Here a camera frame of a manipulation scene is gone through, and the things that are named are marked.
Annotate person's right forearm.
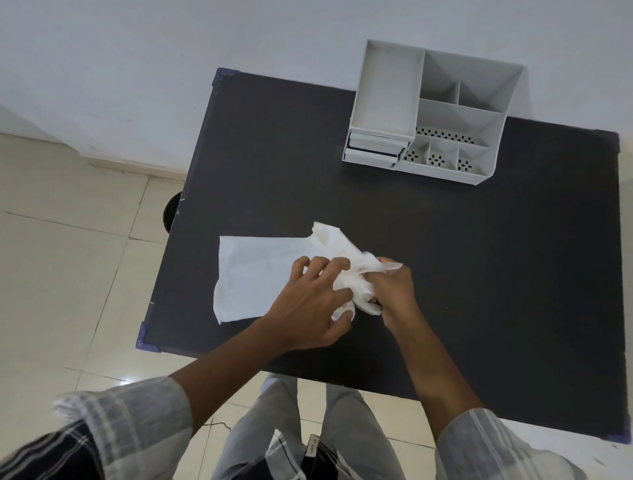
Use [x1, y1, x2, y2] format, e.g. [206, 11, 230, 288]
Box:
[383, 312, 484, 442]

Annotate light blue jeans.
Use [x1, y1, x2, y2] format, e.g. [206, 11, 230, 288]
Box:
[212, 373, 407, 480]

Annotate grey plaid shirt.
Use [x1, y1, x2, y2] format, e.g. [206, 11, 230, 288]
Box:
[0, 376, 590, 480]

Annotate white cloth wipe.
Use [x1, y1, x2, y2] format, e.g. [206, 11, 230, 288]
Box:
[213, 222, 404, 326]

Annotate white organizer drawer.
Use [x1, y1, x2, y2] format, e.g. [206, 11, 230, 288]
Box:
[347, 132, 411, 150]
[343, 147, 400, 167]

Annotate person's right hand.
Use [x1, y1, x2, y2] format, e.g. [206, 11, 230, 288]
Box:
[368, 256, 422, 333]

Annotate person's left hand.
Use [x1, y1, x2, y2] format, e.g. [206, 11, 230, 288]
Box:
[261, 255, 357, 352]

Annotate white plastic desk organizer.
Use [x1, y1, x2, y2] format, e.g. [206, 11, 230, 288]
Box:
[342, 39, 533, 188]

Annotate person's left forearm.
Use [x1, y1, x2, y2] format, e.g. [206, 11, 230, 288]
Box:
[169, 316, 297, 437]

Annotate black round stool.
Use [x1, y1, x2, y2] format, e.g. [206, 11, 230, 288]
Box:
[162, 192, 185, 234]

